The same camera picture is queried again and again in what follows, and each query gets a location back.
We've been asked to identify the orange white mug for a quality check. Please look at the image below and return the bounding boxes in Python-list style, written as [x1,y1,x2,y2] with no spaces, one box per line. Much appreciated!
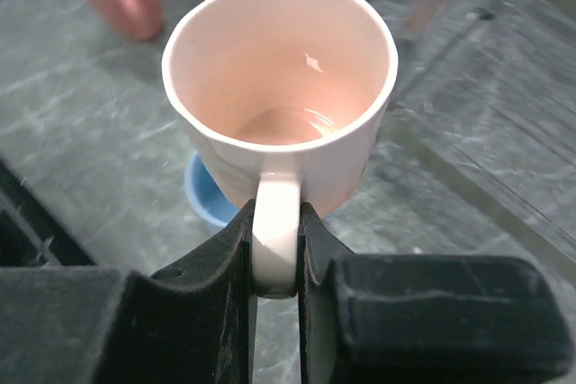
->
[161,0,399,298]

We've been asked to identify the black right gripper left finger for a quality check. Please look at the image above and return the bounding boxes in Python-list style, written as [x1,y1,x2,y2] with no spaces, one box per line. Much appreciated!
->
[1,203,256,383]

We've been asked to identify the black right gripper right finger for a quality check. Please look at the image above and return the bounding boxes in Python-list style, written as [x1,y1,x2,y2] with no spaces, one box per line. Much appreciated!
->
[297,203,575,383]

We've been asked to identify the blue mug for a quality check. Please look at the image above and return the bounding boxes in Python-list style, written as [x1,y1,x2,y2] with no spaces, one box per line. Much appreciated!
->
[184,152,239,236]

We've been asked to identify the metal two-tier dish rack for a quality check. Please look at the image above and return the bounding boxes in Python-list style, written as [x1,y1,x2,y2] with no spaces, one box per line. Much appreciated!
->
[392,0,575,281]

